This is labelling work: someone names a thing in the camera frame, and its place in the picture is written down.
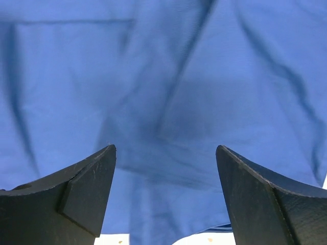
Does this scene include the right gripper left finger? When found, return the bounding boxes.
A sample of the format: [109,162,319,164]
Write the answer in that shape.
[1,145,116,245]

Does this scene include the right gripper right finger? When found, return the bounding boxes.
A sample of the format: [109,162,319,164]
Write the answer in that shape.
[216,145,326,245]

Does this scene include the blue surgical cloth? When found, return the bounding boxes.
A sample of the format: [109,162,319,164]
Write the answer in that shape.
[1,1,326,244]

